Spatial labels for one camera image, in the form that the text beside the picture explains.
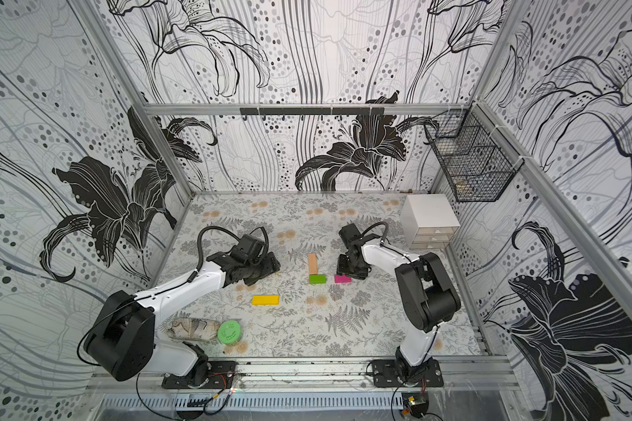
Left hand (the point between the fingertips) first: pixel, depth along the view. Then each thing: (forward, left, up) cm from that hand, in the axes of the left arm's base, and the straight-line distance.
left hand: (275, 272), depth 88 cm
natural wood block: (+6, -12, -5) cm, 15 cm away
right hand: (+4, -25, -5) cm, 26 cm away
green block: (+1, -15, -6) cm, 16 cm away
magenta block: (-2, -23, +1) cm, 23 cm away
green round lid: (-19, +11, -1) cm, 22 cm away
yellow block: (-7, +3, -6) cm, 10 cm away
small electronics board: (-35, -43, -6) cm, 56 cm away
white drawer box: (+17, -53, +10) cm, 56 cm away
